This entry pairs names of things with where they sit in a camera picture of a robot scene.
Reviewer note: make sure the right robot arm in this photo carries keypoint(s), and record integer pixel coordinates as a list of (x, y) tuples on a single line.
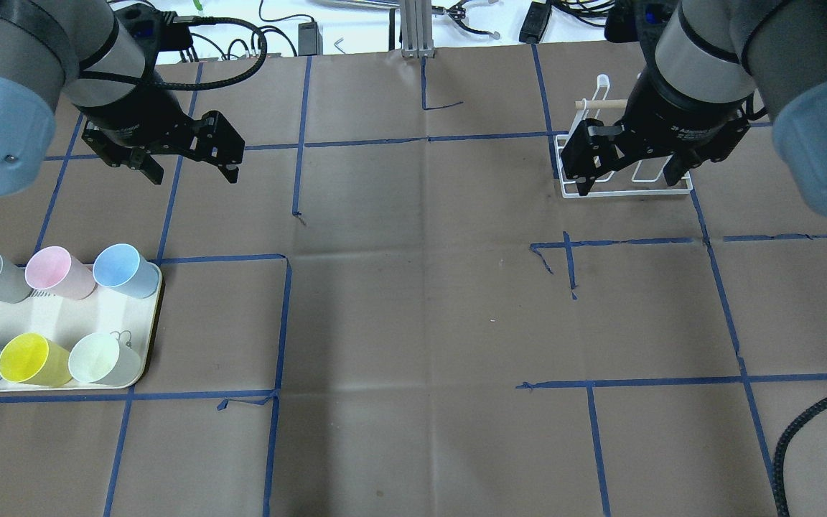
[(711, 67)]

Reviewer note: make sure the yellow plastic cup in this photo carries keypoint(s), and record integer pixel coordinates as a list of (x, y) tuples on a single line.
[(33, 359)]

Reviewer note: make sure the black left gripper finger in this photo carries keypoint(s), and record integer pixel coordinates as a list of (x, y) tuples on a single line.
[(141, 160), (218, 143)]

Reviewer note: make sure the pink plastic cup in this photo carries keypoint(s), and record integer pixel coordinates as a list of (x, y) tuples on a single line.
[(56, 271)]

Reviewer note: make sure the light blue plastic cup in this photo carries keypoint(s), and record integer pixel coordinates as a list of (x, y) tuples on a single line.
[(123, 269)]

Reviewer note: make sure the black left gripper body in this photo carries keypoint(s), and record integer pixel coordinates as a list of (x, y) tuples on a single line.
[(135, 109)]

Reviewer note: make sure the white wire cup rack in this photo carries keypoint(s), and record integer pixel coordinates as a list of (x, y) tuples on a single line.
[(645, 178)]

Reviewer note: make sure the pale green plastic cup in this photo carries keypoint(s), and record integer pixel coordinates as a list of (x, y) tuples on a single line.
[(106, 359)]

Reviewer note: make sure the black power adapter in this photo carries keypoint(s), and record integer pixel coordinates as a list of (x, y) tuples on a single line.
[(535, 22)]

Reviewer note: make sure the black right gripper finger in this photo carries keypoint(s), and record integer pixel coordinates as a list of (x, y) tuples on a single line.
[(677, 166), (591, 152)]

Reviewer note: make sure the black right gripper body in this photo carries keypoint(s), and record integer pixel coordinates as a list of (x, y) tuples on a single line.
[(679, 108)]

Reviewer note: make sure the cream plastic tray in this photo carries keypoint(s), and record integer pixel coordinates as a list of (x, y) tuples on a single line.
[(65, 322)]

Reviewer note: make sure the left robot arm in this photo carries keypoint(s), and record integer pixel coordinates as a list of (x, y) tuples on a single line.
[(103, 62)]

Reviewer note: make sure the aluminium frame post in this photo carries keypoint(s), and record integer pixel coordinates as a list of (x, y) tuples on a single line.
[(416, 29)]

